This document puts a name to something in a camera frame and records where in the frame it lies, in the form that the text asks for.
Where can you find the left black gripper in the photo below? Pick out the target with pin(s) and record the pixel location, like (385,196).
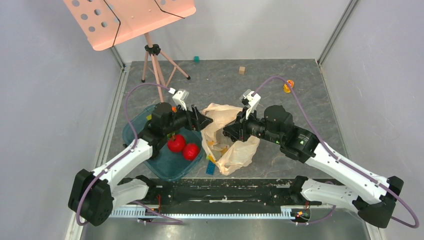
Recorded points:
(195,120)

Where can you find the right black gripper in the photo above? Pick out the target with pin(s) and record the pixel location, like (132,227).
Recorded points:
(240,126)

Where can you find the translucent cream plastic bag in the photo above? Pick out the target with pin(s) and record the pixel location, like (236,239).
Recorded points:
(227,155)

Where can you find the red fake tomato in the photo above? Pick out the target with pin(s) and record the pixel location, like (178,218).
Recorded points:
(176,143)

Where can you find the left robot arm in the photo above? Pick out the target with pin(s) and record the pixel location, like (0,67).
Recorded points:
(96,193)

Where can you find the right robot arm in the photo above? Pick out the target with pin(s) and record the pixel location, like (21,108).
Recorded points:
(371,196)

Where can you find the blue lego brick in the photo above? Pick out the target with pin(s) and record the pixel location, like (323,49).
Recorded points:
(210,169)

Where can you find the teal plastic tray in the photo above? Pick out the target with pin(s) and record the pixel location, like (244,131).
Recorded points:
(167,165)

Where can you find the small wooden cube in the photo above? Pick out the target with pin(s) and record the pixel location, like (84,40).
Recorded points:
(242,70)

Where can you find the yellow butterfly toy block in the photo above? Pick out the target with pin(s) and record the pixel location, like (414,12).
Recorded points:
(287,87)

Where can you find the pink music stand desk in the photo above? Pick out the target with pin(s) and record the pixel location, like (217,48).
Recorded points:
(107,23)

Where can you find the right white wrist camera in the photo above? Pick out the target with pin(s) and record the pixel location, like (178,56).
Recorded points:
(250,100)

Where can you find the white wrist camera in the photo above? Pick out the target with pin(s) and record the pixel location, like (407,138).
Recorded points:
(179,96)
(250,100)

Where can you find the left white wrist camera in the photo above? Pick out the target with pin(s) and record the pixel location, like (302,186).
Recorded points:
(179,96)

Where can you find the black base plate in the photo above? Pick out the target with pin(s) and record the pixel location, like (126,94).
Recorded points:
(222,195)

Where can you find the aluminium frame rail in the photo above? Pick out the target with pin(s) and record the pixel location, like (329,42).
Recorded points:
(316,221)

